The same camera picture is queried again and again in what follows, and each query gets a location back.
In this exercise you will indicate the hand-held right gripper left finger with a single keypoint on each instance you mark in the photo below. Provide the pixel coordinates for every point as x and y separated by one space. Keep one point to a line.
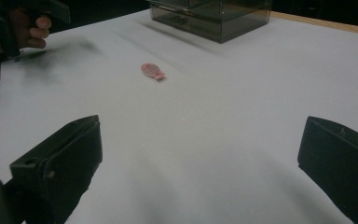
62 168

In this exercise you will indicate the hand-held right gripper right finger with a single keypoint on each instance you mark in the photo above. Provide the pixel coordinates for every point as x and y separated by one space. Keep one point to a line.
341 161

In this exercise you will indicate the small pink hair clip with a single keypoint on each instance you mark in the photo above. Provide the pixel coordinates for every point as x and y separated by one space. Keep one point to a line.
152 71

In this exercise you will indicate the clear smoky drawer box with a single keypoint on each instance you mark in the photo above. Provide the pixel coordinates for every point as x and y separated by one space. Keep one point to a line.
213 18

